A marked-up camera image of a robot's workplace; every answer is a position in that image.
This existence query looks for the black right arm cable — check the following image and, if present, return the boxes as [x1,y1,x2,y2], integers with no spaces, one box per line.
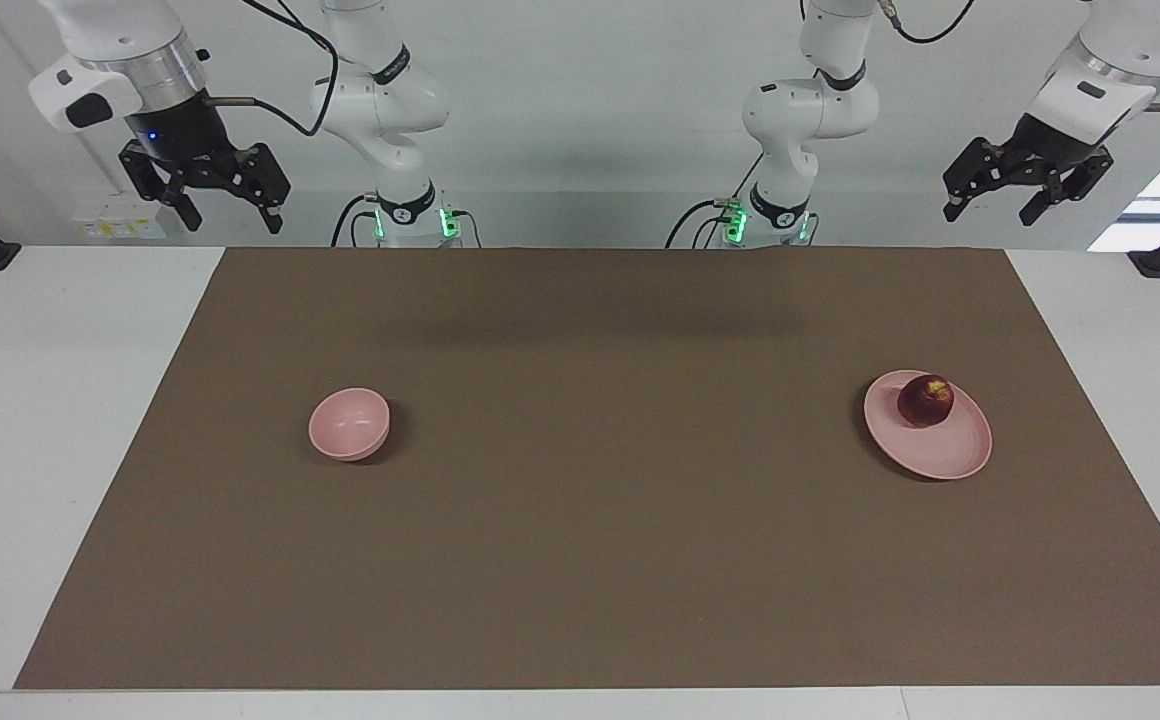
[202,0,341,138]

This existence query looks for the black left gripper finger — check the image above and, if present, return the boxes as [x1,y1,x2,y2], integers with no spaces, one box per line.
[1017,150,1114,228]
[942,137,1022,224]

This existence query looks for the pink plate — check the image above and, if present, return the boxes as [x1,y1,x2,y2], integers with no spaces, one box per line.
[862,370,994,481]

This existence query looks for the brown table mat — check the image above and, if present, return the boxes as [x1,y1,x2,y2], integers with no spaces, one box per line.
[13,247,1160,691]

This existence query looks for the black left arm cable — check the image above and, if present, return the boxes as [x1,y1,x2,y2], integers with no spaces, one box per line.
[880,0,1160,113]

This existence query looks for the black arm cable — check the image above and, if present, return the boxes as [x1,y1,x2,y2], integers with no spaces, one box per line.
[202,0,341,138]
[880,0,1160,113]

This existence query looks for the black base cable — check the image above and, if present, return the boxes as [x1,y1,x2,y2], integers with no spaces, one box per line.
[665,197,733,249]
[330,193,379,248]

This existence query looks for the white wall outlet box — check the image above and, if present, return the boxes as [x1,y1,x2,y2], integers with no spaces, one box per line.
[73,200,167,241]

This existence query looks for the pink bowl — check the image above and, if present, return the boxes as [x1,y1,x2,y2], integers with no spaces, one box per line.
[308,387,392,462]

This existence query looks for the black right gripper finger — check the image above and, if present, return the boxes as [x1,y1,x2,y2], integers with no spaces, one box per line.
[224,143,292,237]
[119,140,204,234]

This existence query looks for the red apple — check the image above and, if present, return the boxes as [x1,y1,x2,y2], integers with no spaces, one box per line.
[896,374,956,429]

